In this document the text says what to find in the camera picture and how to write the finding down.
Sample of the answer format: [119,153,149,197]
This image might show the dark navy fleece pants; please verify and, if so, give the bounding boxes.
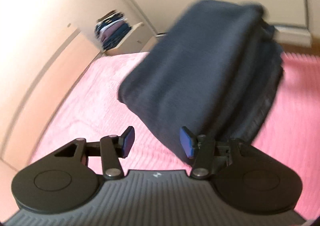
[118,0,276,164]

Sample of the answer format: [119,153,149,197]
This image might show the pink plush bed blanket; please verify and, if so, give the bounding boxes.
[32,53,319,219]

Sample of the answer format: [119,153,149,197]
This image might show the stack of folded dark clothes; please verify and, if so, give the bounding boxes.
[215,18,284,145]

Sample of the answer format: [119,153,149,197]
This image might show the beige bedside nightstand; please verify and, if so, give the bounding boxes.
[104,22,156,56]

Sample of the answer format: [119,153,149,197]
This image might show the clothes on wardrobe shelf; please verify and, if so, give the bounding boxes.
[94,10,132,51]

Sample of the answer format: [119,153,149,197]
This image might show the wooden bed headboard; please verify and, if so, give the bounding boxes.
[1,25,100,171]

